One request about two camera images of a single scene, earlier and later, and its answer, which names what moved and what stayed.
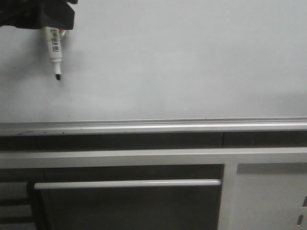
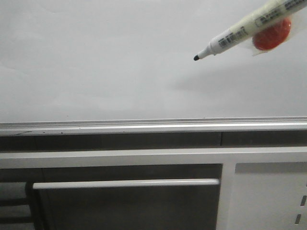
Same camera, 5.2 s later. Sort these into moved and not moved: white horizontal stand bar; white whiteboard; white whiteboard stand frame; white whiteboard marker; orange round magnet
Moved: white whiteboard marker; orange round magnet
Not moved: white horizontal stand bar; white whiteboard; white whiteboard stand frame
